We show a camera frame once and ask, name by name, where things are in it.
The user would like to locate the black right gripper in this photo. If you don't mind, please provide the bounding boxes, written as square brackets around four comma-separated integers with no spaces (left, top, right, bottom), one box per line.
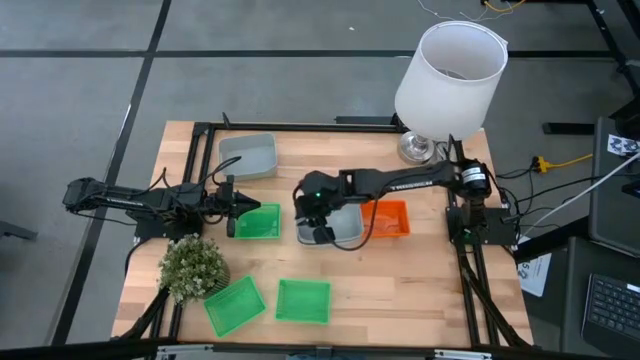
[293,171,346,246]

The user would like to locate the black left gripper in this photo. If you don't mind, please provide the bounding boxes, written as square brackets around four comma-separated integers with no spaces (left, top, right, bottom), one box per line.
[203,174,262,240]

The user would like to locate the green plastic mesh basket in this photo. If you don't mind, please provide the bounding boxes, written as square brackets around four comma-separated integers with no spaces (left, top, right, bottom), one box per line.
[274,278,333,326]
[233,201,283,241]
[202,274,268,339]

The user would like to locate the orange plastic mesh basket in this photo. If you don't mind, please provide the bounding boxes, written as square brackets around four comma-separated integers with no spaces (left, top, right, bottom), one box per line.
[359,199,412,239]

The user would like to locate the artificial plant in striped pot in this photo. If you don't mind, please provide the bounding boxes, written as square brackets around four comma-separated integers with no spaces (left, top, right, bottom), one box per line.
[157,232,233,306]

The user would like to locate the silver table lamp white shade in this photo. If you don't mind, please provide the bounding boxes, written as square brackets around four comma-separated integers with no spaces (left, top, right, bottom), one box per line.
[393,19,510,167]

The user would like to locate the white paper sheet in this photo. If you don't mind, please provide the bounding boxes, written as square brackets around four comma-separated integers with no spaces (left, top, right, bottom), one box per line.
[516,237,553,299]

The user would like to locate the black stand foot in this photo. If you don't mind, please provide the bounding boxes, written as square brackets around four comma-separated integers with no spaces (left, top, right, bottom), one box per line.
[0,219,39,242]

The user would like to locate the black floor bar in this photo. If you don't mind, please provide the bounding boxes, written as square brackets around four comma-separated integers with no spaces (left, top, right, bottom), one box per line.
[542,121,597,136]

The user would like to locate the dark grey desk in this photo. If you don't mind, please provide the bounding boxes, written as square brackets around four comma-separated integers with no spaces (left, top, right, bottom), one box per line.
[588,116,640,257]

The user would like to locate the black computer keyboard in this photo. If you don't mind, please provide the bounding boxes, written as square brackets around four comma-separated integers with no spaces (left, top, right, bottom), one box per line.
[581,273,640,355]

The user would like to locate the printed marker tag sheet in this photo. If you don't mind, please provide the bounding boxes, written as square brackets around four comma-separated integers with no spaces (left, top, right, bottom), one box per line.
[606,132,640,157]

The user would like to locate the black metal floor stand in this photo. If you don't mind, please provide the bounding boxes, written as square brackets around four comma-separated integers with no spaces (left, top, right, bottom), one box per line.
[479,0,640,82]

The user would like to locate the black aluminium table frame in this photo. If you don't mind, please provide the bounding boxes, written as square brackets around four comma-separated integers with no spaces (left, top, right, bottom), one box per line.
[112,112,534,360]

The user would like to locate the yellow extension cord plug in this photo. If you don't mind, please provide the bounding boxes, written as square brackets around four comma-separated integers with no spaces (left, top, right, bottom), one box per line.
[531,152,595,175]

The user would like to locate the thin white floor cable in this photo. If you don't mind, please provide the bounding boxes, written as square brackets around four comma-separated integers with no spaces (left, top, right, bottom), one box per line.
[416,0,484,23]

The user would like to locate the thick white cable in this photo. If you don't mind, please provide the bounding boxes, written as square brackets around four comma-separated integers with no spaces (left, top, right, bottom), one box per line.
[519,151,640,231]

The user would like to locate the yellow floor cable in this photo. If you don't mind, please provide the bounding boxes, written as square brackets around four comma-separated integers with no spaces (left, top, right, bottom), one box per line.
[481,0,527,14]

